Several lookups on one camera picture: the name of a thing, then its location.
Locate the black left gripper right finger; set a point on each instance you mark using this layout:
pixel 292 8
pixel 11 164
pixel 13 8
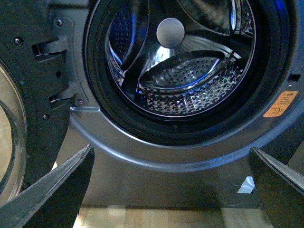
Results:
pixel 281 189

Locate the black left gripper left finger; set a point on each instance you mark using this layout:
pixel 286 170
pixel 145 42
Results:
pixel 55 200

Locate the washing machine door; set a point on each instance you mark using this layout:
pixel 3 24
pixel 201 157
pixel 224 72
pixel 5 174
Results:
pixel 32 77

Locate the grey front-load washing machine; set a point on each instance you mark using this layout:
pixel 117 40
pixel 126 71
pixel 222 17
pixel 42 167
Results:
pixel 200 161

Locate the white tape piece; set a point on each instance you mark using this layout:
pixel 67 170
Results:
pixel 247 186

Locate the orange warning sticker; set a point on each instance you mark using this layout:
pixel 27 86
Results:
pixel 281 104

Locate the stainless steel drum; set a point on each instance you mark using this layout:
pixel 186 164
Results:
pixel 179 58

